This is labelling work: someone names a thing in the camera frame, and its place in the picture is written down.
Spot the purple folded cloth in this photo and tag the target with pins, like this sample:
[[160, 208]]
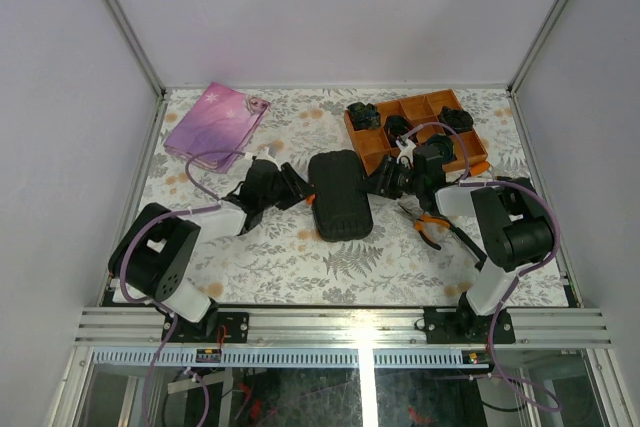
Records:
[[220, 123]]

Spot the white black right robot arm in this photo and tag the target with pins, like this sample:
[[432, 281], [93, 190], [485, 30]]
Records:
[[504, 223]]

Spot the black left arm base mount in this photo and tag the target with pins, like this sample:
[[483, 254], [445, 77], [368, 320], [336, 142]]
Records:
[[219, 328]]

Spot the aluminium front rail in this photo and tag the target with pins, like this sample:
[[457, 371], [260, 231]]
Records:
[[533, 328]]

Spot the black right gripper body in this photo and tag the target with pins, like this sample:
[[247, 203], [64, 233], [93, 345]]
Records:
[[401, 181]]

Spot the orange compartment tray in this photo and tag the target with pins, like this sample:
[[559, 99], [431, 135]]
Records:
[[422, 112]]

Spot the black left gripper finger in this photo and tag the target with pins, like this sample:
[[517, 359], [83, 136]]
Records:
[[292, 201], [296, 184]]

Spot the black green rolled tape front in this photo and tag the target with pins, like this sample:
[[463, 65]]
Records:
[[444, 145]]

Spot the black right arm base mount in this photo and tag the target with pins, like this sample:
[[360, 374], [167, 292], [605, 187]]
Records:
[[461, 326]]

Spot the black rolled tape far right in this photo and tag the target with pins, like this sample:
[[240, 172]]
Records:
[[458, 120]]

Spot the black orange handled screwdriver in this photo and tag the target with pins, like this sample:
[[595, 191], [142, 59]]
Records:
[[479, 255]]

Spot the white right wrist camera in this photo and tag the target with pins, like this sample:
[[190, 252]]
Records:
[[406, 148]]

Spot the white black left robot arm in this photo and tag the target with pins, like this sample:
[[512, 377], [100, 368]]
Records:
[[151, 259]]

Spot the black rolled tape centre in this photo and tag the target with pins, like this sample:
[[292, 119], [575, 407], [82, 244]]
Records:
[[395, 128]]

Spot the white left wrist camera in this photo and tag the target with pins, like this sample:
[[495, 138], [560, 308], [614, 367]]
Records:
[[267, 154]]

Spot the orange black long-nose pliers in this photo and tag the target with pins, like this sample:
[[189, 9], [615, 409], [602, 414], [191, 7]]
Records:
[[421, 220]]

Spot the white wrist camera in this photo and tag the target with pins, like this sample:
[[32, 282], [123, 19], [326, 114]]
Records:
[[267, 154], [406, 148]]

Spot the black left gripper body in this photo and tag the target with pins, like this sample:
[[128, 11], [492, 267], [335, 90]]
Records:
[[268, 199]]

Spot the black rolled tape far left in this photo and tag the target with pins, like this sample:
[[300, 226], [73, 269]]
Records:
[[363, 116]]

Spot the black plastic tool case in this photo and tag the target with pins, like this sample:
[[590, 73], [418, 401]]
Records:
[[340, 207]]

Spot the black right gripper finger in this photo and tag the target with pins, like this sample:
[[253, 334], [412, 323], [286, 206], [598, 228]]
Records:
[[374, 188], [382, 174]]

